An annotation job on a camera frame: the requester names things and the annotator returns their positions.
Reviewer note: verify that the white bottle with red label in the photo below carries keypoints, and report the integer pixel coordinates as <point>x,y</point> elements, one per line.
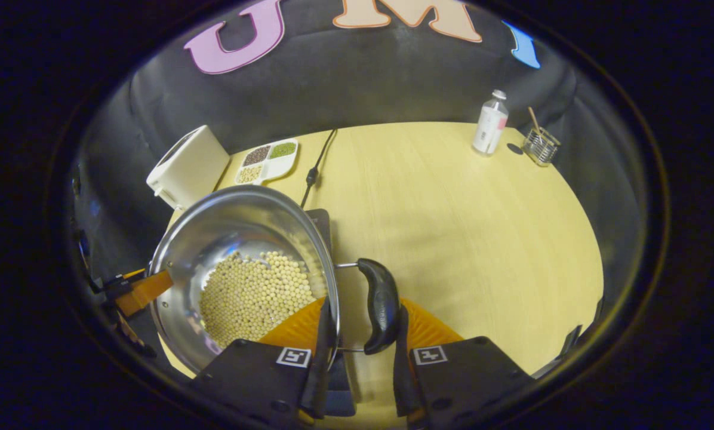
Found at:
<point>489,125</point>

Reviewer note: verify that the black induction cooktop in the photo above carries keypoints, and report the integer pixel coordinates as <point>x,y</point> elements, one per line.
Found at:
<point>321,226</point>

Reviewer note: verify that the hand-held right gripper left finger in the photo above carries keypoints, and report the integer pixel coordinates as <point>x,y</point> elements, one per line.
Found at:
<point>324,358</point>

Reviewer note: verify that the white boxy appliance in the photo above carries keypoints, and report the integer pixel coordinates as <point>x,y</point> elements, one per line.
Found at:
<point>187,167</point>

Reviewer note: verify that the pile of soybeans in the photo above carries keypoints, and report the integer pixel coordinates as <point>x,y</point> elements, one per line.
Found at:
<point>252,298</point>

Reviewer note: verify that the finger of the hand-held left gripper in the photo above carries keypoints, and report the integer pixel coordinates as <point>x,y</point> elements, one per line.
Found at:
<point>131,334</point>
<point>145,292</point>

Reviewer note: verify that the white divided dish with grains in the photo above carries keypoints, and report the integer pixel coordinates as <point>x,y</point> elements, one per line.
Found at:
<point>267,161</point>

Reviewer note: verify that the black backdrop cloth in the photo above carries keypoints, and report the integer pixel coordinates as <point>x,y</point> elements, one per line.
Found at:
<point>345,83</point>

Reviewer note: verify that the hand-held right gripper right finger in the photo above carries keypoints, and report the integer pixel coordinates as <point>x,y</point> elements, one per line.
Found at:
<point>403,364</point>

